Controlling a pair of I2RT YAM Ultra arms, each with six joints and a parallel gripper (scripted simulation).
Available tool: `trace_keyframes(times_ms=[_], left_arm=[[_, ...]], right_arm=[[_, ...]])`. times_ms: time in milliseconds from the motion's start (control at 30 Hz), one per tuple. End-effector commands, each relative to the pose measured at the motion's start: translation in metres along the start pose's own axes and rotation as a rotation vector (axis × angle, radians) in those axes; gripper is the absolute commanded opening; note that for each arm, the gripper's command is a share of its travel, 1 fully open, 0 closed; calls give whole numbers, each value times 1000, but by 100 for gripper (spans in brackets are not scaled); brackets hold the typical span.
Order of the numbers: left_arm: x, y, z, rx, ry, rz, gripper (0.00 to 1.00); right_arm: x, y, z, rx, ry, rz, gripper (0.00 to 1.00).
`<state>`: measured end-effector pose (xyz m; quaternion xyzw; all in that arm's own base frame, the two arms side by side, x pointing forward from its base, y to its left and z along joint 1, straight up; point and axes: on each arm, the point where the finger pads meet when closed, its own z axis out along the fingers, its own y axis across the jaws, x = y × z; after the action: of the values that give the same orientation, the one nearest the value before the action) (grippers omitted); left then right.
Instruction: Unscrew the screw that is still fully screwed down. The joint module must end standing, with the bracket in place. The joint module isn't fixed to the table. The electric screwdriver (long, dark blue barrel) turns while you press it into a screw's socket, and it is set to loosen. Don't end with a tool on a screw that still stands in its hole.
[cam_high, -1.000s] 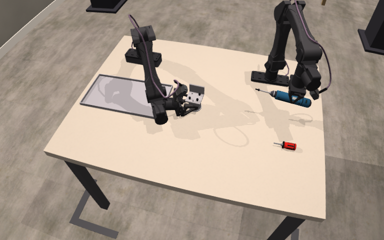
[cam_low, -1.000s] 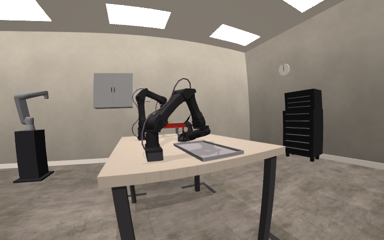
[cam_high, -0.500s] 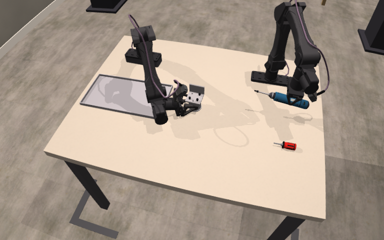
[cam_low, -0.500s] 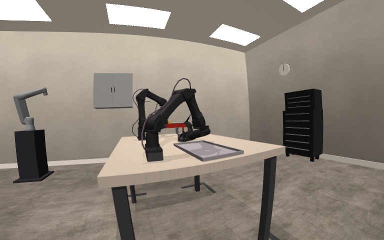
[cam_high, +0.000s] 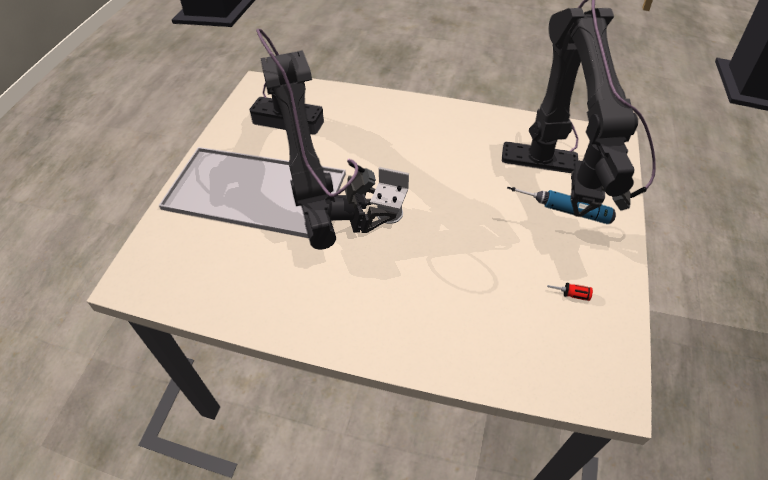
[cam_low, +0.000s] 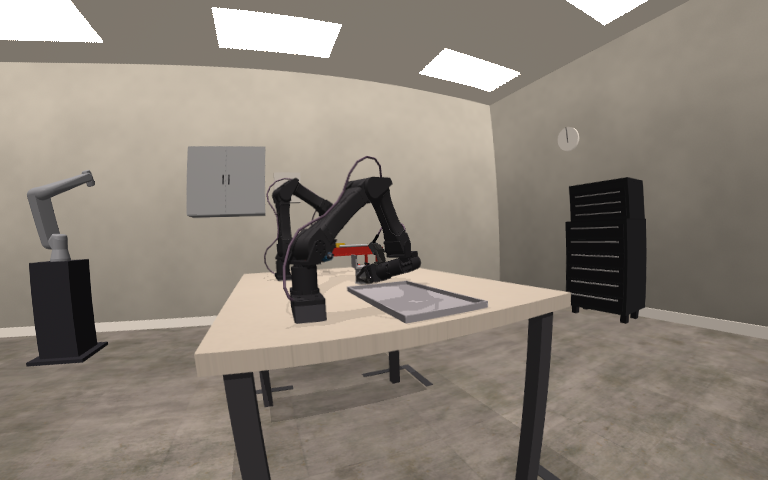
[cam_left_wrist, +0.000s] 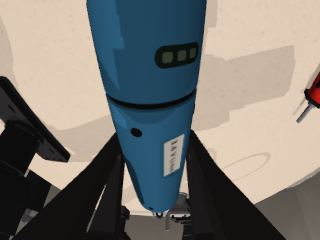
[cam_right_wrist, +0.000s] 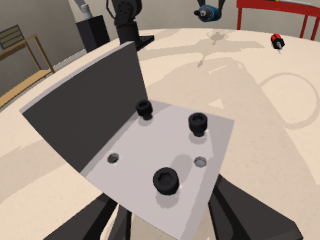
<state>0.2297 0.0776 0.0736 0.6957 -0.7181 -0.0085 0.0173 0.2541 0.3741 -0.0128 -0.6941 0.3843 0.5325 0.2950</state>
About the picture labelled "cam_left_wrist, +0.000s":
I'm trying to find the blue electric screwdriver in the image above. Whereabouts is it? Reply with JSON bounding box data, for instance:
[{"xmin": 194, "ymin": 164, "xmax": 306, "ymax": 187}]
[{"xmin": 86, "ymin": 0, "xmax": 207, "ymax": 215}]

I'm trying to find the red screwdriver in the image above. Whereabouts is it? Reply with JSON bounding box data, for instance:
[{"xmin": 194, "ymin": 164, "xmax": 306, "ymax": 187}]
[{"xmin": 297, "ymin": 72, "xmax": 320, "ymax": 122}]

